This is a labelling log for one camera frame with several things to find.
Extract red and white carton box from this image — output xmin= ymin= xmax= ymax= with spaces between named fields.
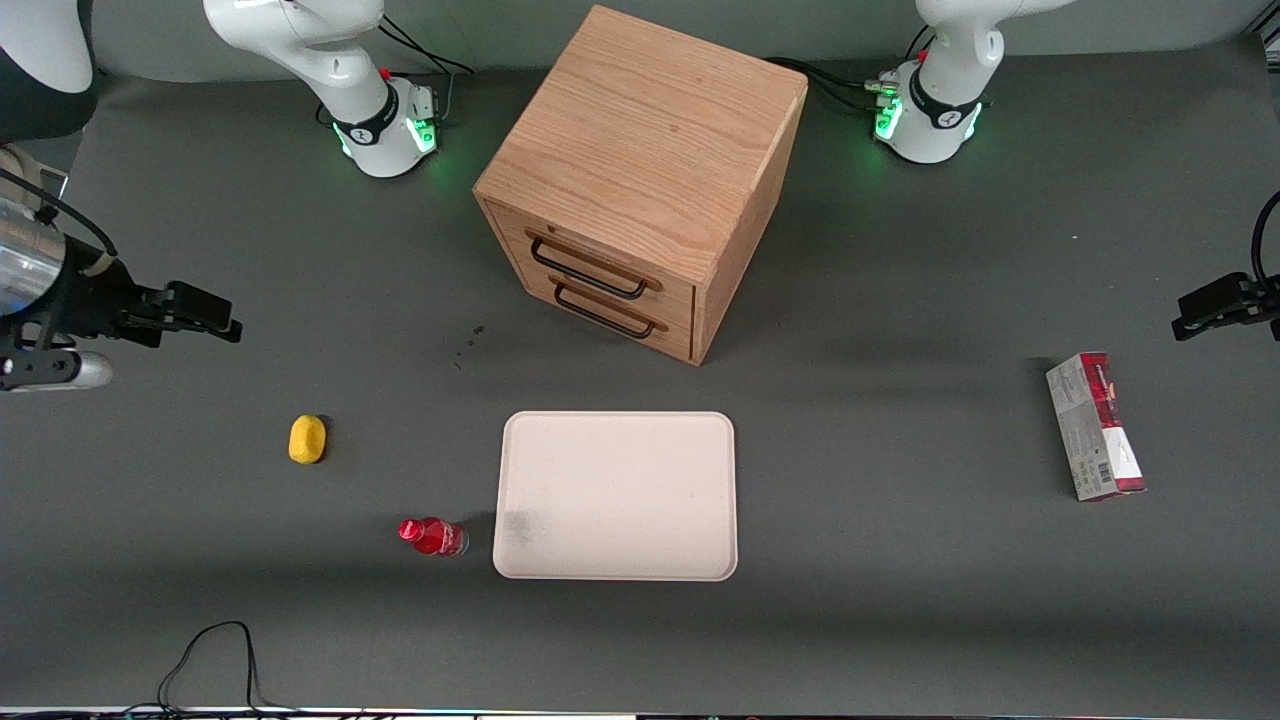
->
xmin=1045 ymin=351 xmax=1147 ymax=503

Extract black arm base cables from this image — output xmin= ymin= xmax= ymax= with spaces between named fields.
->
xmin=765 ymin=28 xmax=936 ymax=116
xmin=378 ymin=14 xmax=477 ymax=126

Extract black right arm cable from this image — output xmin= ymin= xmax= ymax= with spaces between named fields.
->
xmin=0 ymin=168 xmax=121 ymax=263

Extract yellow lemon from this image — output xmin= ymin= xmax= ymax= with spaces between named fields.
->
xmin=288 ymin=414 xmax=329 ymax=466

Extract black looped cable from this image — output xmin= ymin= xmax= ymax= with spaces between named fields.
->
xmin=120 ymin=620 xmax=301 ymax=717

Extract black right arm base cables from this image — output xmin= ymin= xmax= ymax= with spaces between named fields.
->
xmin=378 ymin=14 xmax=477 ymax=126

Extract black left arm base cables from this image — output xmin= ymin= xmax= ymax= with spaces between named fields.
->
xmin=765 ymin=28 xmax=936 ymax=116

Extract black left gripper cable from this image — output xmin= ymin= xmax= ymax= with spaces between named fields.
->
xmin=1250 ymin=190 xmax=1280 ymax=293

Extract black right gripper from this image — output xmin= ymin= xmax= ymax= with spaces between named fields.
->
xmin=42 ymin=255 xmax=244 ymax=349

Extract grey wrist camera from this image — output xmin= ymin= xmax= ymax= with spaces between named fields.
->
xmin=0 ymin=345 xmax=114 ymax=392

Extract wooden two-drawer cabinet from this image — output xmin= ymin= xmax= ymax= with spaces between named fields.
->
xmin=472 ymin=4 xmax=809 ymax=367

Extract beige plastic tray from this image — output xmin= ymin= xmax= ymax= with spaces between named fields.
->
xmin=492 ymin=410 xmax=739 ymax=583

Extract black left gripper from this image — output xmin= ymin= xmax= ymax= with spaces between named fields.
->
xmin=1172 ymin=272 xmax=1280 ymax=343

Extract red coke bottle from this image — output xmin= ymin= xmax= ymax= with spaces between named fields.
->
xmin=397 ymin=515 xmax=469 ymax=559

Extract long black drawer handle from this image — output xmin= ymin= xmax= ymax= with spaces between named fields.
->
xmin=528 ymin=236 xmax=651 ymax=301

